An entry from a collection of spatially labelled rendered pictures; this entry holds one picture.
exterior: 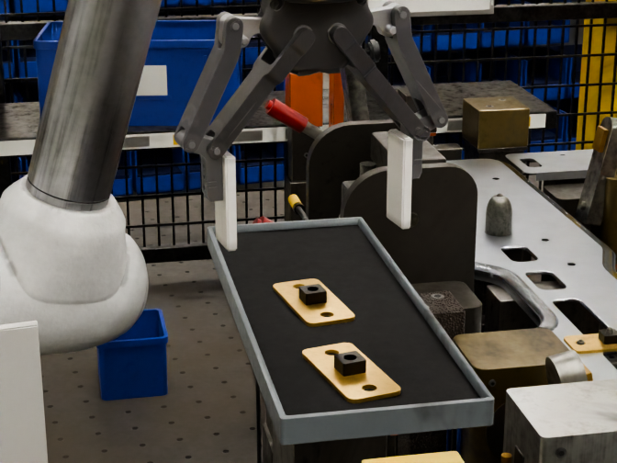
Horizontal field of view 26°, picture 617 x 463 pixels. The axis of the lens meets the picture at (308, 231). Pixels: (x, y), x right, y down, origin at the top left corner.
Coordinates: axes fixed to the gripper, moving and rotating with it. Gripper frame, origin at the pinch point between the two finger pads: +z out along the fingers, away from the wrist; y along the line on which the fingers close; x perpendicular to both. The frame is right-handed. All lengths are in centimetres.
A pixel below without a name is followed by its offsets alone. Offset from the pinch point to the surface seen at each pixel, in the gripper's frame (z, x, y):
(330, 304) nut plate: 6.5, 1.2, -0.8
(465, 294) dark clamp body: 14.8, -15.4, -20.8
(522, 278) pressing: 23, -35, -38
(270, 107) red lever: 9, -66, -19
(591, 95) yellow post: 25, -116, -97
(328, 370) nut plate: 6.5, 11.9, 3.5
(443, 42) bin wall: 41, -243, -130
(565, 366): 12.4, 5.9, -18.6
